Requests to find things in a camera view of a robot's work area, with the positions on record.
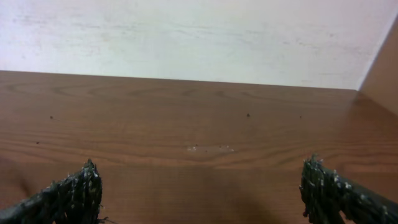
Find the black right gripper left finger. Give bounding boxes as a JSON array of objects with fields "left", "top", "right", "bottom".
[{"left": 1, "top": 159, "right": 103, "bottom": 224}]

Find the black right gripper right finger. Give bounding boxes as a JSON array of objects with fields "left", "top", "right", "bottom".
[{"left": 299, "top": 155, "right": 397, "bottom": 224}]

